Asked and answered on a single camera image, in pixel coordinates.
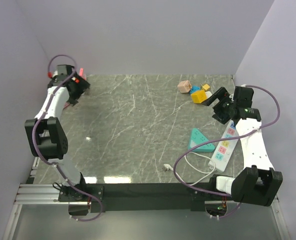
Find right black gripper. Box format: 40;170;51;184
200;87;236;125

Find white rounded square adapter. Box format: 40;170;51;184
205;91;212;99

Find pink plug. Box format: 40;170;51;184
79;68;84;77

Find small yellow plug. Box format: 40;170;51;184
201;84;211;92

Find yellow cube socket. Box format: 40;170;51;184
191;90;207;104

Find blue plug adapter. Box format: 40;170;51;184
189;85;201;95

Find beige cube socket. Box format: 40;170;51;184
177;80;192;94

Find teal block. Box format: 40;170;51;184
188;128;215;153

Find white power strip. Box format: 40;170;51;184
208;120;239;173

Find white power strip cable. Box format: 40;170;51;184
162;151;217;187

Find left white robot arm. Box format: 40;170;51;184
25;64;90;201

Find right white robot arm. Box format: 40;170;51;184
203;86;283;207

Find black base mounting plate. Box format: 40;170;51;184
52;182;231;216

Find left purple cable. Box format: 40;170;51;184
32;54;105;222

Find aluminium rail frame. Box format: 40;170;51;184
2;181;290;240

